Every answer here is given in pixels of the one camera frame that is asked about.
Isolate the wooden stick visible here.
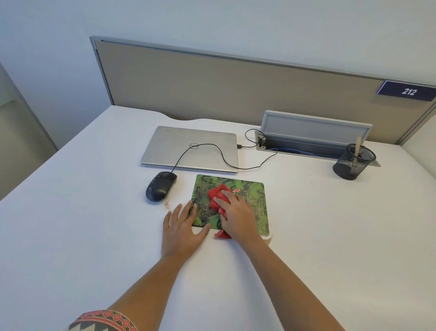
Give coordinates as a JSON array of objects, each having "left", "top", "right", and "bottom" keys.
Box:
[{"left": 352, "top": 137, "right": 362, "bottom": 170}]

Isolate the patterned sleeve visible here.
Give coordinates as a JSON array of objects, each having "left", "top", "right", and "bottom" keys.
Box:
[{"left": 67, "top": 310, "right": 139, "bottom": 331}]

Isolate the beige desk partition panel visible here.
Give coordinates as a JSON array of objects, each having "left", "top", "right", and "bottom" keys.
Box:
[{"left": 90, "top": 36, "right": 436, "bottom": 146}]

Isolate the black mesh pen holder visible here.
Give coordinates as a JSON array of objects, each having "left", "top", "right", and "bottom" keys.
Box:
[{"left": 333, "top": 143, "right": 377, "bottom": 181}]

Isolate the person's right forearm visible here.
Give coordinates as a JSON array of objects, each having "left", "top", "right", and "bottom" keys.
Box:
[{"left": 235, "top": 235, "right": 345, "bottom": 331}]

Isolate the person's left hand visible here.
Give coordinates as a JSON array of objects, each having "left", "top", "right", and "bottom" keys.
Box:
[{"left": 161, "top": 201, "right": 212, "bottom": 263}]

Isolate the red cleaning cloth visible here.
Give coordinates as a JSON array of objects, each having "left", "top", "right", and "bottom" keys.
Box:
[{"left": 207, "top": 184, "right": 241, "bottom": 239}]

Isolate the black computer mouse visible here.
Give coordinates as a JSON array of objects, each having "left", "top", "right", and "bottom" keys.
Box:
[{"left": 146, "top": 171, "right": 178, "bottom": 204}]

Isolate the person's left forearm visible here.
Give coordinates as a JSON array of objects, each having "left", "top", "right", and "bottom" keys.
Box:
[{"left": 108, "top": 253, "right": 192, "bottom": 331}]

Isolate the green patterned mouse pad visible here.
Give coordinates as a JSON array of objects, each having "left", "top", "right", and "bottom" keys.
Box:
[{"left": 190, "top": 174, "right": 270, "bottom": 238}]

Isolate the purple number sign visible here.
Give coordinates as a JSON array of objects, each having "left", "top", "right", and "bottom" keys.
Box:
[{"left": 376, "top": 80, "right": 436, "bottom": 102}]

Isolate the person's right hand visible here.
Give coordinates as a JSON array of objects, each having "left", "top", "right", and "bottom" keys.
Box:
[{"left": 213, "top": 190, "right": 265, "bottom": 248}]

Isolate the blue cable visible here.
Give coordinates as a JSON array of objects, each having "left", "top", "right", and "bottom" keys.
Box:
[{"left": 268, "top": 146, "right": 325, "bottom": 159}]

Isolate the black mouse cable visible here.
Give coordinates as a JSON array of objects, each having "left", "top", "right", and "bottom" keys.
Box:
[{"left": 170, "top": 128, "right": 278, "bottom": 174}]

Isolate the silver closed laptop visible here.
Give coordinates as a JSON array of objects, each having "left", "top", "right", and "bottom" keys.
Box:
[{"left": 140, "top": 126, "right": 239, "bottom": 174}]

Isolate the grey desk cable box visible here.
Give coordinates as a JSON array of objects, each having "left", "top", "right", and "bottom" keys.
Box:
[{"left": 256, "top": 110, "right": 382, "bottom": 168}]

